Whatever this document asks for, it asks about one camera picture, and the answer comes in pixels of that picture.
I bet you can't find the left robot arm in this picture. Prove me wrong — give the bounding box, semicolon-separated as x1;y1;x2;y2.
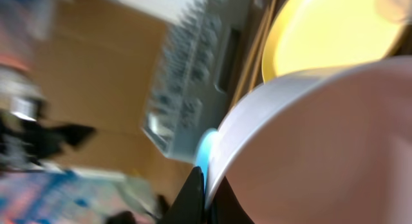
1;66;96;172

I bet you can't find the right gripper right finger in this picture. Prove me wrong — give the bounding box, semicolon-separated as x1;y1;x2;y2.
209;178;254;224

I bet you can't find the right wooden chopstick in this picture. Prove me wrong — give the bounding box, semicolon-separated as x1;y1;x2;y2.
248;0;277;93

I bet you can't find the left wooden chopstick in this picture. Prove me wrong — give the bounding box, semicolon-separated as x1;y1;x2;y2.
229;8;270;109

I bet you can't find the wooden chopstick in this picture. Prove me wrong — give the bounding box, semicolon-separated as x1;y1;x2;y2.
248;0;277;93
229;8;270;109

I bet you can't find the yellow plate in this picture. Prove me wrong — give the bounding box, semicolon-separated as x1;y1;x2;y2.
261;0;411;82

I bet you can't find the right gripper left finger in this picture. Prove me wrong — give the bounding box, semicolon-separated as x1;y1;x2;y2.
157;166;205;224

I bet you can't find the grey dish rack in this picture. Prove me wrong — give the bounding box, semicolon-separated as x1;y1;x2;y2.
142;0;251;163

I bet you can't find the light blue bowl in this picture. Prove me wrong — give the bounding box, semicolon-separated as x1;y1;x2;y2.
194;129;218;189

